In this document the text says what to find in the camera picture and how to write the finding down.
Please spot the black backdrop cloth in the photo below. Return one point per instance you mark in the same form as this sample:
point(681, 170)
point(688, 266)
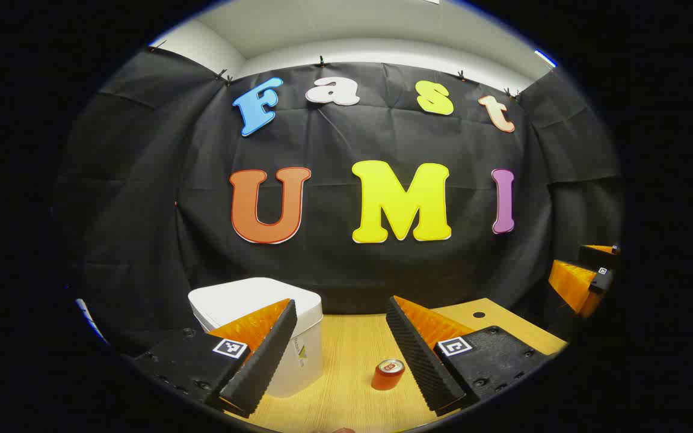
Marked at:
point(346, 138)

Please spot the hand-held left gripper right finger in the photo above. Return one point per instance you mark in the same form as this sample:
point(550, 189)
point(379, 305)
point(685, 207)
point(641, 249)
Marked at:
point(421, 361)

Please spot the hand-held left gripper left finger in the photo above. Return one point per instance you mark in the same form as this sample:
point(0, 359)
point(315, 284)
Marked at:
point(268, 355)

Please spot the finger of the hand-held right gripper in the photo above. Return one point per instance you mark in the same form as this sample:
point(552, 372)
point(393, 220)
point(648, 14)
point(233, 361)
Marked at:
point(572, 285)
point(593, 255)

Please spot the red pop can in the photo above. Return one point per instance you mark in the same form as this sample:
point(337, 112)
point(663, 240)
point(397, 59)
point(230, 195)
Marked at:
point(387, 377)

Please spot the white desktop garbage bin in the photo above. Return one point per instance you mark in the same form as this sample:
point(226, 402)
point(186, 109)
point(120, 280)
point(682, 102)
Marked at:
point(238, 297)

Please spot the wooden desktop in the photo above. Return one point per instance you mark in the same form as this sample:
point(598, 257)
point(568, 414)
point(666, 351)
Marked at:
point(352, 349)

